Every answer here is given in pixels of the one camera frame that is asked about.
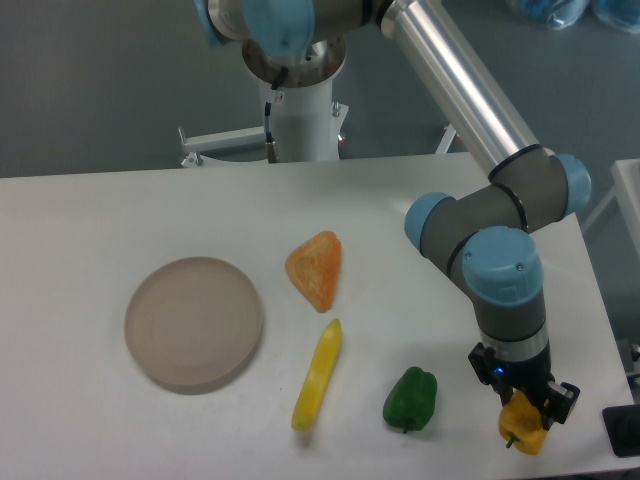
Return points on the green bell pepper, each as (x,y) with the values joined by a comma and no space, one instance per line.
(410,405)

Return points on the orange sandwich slice toy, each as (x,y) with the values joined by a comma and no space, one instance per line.
(314,268)

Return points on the white side table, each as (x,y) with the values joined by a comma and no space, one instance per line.
(625,193)

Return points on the beige round plate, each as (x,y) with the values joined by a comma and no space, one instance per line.
(194,324)

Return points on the blue plastic bag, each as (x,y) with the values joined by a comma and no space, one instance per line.
(620,15)

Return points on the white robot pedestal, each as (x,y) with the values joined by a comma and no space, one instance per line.
(301,122)

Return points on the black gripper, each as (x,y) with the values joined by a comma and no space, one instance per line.
(532,377)

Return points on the yellow bell pepper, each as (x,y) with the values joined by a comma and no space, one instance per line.
(520,425)

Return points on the black device at edge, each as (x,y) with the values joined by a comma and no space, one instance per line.
(622,426)

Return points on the yellow corn cob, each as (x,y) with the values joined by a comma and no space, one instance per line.
(317,379)

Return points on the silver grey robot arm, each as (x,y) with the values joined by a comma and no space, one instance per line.
(481,242)

